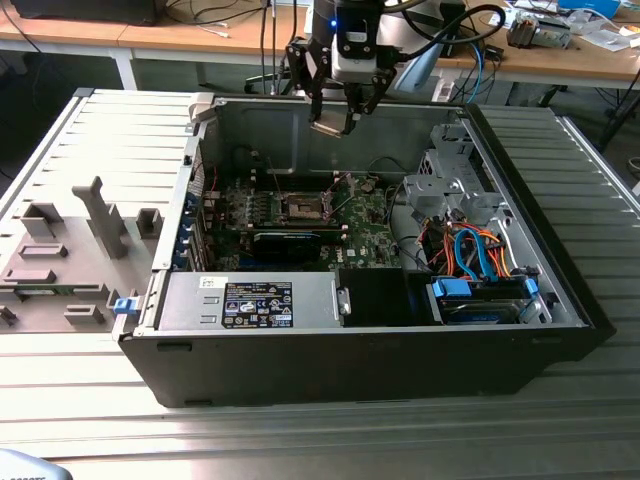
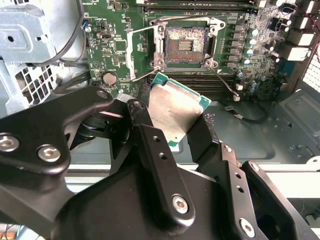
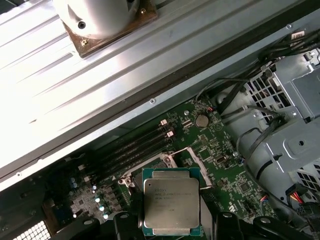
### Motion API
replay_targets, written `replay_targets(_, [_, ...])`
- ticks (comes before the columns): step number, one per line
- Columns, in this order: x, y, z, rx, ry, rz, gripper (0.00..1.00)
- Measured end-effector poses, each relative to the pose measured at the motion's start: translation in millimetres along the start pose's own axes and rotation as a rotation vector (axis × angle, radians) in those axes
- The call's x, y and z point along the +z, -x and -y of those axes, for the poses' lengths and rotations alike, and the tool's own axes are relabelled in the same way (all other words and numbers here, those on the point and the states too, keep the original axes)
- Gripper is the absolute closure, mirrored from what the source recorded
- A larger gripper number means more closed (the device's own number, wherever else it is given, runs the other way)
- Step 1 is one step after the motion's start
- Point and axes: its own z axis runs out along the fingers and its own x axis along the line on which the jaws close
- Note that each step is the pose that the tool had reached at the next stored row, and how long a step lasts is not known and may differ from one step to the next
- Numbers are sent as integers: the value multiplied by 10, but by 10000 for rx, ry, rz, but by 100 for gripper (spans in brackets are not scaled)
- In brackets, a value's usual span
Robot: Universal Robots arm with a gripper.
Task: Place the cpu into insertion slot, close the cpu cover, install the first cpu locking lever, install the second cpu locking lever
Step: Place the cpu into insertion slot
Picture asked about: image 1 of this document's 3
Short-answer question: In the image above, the grey power supply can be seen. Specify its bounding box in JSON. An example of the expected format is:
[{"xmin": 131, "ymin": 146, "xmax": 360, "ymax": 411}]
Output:
[{"xmin": 154, "ymin": 272, "xmax": 351, "ymax": 331}]

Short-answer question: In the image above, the thin black looped cable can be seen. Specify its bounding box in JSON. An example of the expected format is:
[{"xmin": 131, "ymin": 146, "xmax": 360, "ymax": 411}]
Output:
[{"xmin": 368, "ymin": 156, "xmax": 407, "ymax": 176}]

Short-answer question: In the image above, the blue data cable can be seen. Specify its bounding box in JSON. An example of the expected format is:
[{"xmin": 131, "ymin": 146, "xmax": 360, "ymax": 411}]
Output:
[{"xmin": 452, "ymin": 227, "xmax": 494, "ymax": 284}]

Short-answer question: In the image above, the metal socket cover frame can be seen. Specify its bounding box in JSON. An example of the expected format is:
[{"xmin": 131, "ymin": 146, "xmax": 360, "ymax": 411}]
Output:
[{"xmin": 321, "ymin": 172, "xmax": 357, "ymax": 222}]

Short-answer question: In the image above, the wooden desk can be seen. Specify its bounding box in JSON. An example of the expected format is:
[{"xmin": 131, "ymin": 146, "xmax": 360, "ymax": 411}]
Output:
[
  {"xmin": 0, "ymin": 0, "xmax": 311, "ymax": 91},
  {"xmin": 429, "ymin": 0, "xmax": 640, "ymax": 101}
]

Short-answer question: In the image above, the grey metal disk bay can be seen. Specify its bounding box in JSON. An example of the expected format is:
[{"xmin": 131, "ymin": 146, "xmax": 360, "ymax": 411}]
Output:
[{"xmin": 402, "ymin": 122, "xmax": 506, "ymax": 226}]

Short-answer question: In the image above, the grey parts rack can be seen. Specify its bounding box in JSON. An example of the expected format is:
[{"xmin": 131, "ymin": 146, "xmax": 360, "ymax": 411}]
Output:
[{"xmin": 0, "ymin": 174, "xmax": 166, "ymax": 334}]

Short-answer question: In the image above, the black flat box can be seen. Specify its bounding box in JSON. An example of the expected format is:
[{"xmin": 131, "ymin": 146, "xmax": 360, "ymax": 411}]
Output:
[{"xmin": 9, "ymin": 0, "xmax": 161, "ymax": 26}]

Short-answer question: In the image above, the CPU socket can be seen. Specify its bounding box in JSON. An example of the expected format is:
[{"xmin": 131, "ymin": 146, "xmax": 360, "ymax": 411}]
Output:
[{"xmin": 277, "ymin": 192, "xmax": 334, "ymax": 224}]

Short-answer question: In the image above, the grey rounded device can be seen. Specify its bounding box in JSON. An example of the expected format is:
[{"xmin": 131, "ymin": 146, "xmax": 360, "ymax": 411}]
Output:
[{"xmin": 0, "ymin": 447, "xmax": 66, "ymax": 480}]

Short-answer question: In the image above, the blue hanging cable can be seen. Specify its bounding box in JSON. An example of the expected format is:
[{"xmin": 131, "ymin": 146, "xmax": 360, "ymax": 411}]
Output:
[{"xmin": 467, "ymin": 37, "xmax": 494, "ymax": 104}]

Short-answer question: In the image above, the hard disk in blue carrier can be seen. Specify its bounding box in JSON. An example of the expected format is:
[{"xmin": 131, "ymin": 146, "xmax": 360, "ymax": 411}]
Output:
[{"xmin": 427, "ymin": 277, "xmax": 541, "ymax": 326}]

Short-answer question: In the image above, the CPU with silver top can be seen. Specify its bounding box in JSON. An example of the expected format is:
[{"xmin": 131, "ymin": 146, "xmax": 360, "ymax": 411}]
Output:
[{"xmin": 309, "ymin": 116, "xmax": 351, "ymax": 139}]

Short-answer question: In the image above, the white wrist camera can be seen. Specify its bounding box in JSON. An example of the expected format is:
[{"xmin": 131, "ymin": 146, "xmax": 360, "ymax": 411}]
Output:
[{"xmin": 331, "ymin": 0, "xmax": 382, "ymax": 82}]

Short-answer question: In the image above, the black hanging cable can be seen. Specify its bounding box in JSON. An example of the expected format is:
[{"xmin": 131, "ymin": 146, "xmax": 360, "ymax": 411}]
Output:
[{"xmin": 257, "ymin": 0, "xmax": 281, "ymax": 96}]

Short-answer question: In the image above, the CPU cooler heat sink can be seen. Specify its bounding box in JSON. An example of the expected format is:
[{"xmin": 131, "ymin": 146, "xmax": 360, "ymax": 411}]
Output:
[{"xmin": 507, "ymin": 12, "xmax": 574, "ymax": 51}]

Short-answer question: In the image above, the orange wire bundle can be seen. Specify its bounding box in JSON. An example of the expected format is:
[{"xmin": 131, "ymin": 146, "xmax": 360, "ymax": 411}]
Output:
[{"xmin": 424, "ymin": 224, "xmax": 514, "ymax": 279}]

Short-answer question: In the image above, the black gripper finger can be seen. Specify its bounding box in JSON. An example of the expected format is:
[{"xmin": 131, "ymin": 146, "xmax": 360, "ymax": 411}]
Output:
[
  {"xmin": 342, "ymin": 45, "xmax": 403, "ymax": 139},
  {"xmin": 284, "ymin": 37, "xmax": 332, "ymax": 125}
]

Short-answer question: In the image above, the green motherboard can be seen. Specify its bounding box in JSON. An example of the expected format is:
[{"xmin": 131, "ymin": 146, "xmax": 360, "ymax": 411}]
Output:
[{"xmin": 199, "ymin": 172, "xmax": 405, "ymax": 274}]

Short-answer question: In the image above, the blue box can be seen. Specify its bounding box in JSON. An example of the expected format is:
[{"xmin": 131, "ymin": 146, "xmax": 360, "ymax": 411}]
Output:
[{"xmin": 557, "ymin": 0, "xmax": 621, "ymax": 14}]

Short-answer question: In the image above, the black and grey PC case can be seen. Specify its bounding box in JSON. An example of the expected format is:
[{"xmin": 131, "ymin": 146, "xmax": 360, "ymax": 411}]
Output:
[{"xmin": 113, "ymin": 92, "xmax": 616, "ymax": 409}]

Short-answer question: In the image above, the black graphics card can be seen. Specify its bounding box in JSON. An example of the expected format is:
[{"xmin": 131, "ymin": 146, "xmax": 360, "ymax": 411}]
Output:
[{"xmin": 251, "ymin": 230, "xmax": 322, "ymax": 265}]

